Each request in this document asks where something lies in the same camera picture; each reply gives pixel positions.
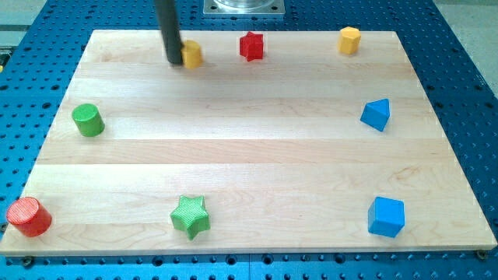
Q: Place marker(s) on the yellow heart block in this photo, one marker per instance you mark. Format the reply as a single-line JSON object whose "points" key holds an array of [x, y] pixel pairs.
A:
{"points": [[191, 54]]}

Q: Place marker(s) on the blue cube block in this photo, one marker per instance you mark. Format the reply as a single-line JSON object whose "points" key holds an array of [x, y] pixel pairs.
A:
{"points": [[386, 217]]}

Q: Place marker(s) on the light wooden board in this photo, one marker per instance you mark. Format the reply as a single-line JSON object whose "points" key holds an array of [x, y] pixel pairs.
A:
{"points": [[276, 146]]}

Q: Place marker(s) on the green star block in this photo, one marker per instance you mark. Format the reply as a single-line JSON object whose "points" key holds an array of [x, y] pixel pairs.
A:
{"points": [[190, 216]]}

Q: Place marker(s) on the red star block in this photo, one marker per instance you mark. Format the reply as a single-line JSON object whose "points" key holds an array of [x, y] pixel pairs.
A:
{"points": [[251, 46]]}

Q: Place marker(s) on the blue triangular prism block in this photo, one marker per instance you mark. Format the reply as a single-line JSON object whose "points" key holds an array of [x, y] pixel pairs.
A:
{"points": [[376, 114]]}

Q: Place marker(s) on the yellow hexagon block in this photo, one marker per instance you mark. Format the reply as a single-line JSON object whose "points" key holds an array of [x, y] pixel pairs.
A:
{"points": [[349, 39]]}

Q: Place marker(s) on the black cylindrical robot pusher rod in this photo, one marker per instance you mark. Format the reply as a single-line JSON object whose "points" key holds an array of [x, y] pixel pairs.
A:
{"points": [[166, 15]]}

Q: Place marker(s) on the green cylinder block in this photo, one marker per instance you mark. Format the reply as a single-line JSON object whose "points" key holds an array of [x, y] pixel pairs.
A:
{"points": [[88, 120]]}

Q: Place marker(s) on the blue perforated metal table plate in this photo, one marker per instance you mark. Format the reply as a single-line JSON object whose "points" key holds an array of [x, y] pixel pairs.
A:
{"points": [[452, 46]]}

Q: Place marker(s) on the red cylinder block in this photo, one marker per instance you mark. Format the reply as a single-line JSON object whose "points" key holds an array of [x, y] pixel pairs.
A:
{"points": [[29, 216]]}

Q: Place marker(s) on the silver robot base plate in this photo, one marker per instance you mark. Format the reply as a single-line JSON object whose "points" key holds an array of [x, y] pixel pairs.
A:
{"points": [[243, 7]]}

